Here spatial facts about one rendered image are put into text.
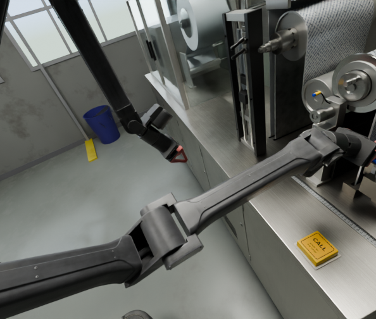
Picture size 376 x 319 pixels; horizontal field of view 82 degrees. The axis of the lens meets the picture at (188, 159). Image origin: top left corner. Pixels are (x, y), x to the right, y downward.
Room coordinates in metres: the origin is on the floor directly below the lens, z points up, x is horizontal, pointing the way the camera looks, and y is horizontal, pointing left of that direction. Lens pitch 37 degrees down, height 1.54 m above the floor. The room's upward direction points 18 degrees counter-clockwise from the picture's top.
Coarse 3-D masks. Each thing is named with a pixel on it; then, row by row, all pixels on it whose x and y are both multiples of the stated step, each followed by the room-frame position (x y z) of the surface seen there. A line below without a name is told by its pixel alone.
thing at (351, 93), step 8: (352, 72) 0.46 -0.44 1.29; (360, 72) 0.45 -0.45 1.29; (344, 80) 0.48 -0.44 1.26; (360, 80) 0.44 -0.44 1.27; (368, 80) 0.43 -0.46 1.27; (344, 88) 0.47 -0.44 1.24; (352, 88) 0.45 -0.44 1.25; (360, 88) 0.43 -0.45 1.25; (368, 88) 0.42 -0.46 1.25; (344, 96) 0.47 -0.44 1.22; (352, 96) 0.45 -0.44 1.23; (360, 96) 0.43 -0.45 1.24
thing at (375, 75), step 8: (352, 64) 0.48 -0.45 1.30; (360, 64) 0.46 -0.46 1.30; (368, 64) 0.44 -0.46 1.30; (344, 72) 0.50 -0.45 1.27; (368, 72) 0.44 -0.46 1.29; (336, 80) 0.52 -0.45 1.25; (336, 88) 0.51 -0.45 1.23; (368, 96) 0.42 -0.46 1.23; (352, 104) 0.46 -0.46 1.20; (360, 104) 0.44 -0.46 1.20; (368, 104) 0.42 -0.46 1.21
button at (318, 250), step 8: (304, 240) 0.29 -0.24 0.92; (312, 240) 0.28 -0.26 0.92; (320, 240) 0.28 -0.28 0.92; (304, 248) 0.27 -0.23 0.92; (312, 248) 0.26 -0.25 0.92; (320, 248) 0.26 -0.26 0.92; (328, 248) 0.25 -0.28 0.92; (312, 256) 0.24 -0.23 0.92; (320, 256) 0.24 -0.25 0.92; (328, 256) 0.23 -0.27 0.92; (320, 264) 0.23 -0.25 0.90
